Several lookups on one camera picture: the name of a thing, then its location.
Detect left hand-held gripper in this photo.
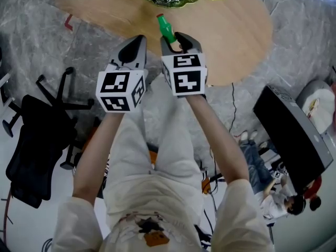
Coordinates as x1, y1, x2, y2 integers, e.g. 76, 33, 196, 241
95, 34, 150, 114

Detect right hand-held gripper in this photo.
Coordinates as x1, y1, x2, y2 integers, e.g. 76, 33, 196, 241
160, 31, 208, 98

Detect small green bottle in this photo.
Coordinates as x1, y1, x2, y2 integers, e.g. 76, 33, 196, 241
156, 13, 177, 45

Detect person's right forearm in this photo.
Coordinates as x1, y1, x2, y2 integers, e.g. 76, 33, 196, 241
187, 94, 250, 186

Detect person's left forearm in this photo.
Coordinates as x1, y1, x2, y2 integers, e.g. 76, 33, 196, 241
72, 111, 125, 204

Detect person's light grey trousers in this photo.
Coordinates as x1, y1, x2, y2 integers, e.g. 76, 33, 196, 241
103, 73, 204, 180

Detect black office chair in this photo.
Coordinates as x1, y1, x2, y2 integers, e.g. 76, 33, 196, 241
2, 66, 95, 209

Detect grey round seat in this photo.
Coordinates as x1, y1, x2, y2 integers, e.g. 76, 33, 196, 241
296, 79, 336, 135

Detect person's cream shirt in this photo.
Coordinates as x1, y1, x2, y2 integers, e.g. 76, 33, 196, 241
51, 171, 275, 252

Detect large black monitor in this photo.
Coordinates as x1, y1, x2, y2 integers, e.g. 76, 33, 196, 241
253, 85, 334, 194

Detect orange stool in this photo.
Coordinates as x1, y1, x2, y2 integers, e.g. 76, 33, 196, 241
149, 150, 211, 194

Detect white printed cushion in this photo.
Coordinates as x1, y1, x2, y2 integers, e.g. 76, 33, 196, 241
304, 89, 336, 134

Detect black cable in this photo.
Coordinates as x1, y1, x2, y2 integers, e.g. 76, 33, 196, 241
228, 82, 237, 133
194, 145, 226, 249

